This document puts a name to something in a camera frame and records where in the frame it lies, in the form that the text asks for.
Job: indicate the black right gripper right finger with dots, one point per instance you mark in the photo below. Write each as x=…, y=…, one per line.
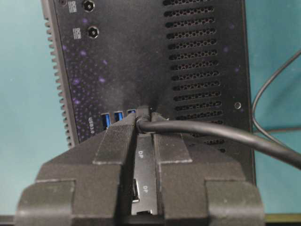
x=200, y=186

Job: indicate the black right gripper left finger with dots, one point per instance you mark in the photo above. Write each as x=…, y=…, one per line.
x=89, y=185

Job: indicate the black PC box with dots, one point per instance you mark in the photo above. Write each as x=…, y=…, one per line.
x=180, y=66

